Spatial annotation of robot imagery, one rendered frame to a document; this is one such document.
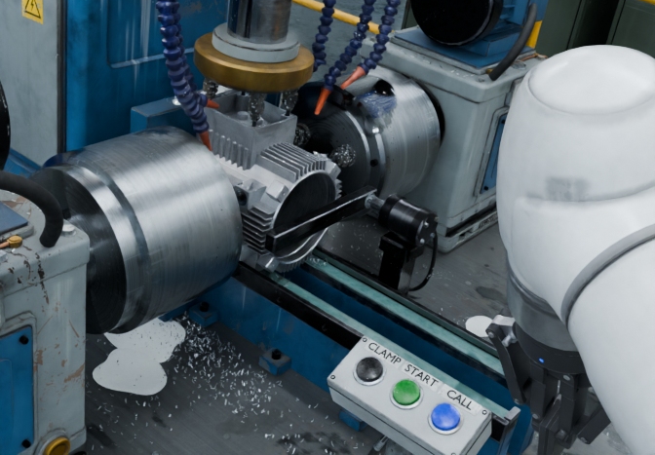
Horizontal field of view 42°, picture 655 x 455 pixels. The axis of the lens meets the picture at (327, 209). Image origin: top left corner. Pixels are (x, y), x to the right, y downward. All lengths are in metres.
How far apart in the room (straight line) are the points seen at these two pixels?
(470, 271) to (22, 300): 0.99
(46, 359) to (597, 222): 0.70
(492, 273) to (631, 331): 1.29
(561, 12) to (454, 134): 2.82
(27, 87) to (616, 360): 1.17
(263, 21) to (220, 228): 0.31
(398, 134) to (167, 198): 0.49
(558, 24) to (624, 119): 3.99
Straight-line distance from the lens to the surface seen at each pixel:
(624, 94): 0.47
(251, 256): 1.35
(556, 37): 4.46
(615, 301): 0.45
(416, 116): 1.51
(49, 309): 0.98
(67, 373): 1.06
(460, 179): 1.68
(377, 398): 0.95
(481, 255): 1.78
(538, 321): 0.59
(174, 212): 1.10
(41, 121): 1.46
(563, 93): 0.47
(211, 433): 1.25
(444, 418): 0.93
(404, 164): 1.48
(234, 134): 1.32
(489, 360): 1.29
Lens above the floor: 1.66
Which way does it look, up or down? 28 degrees down
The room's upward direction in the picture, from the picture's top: 10 degrees clockwise
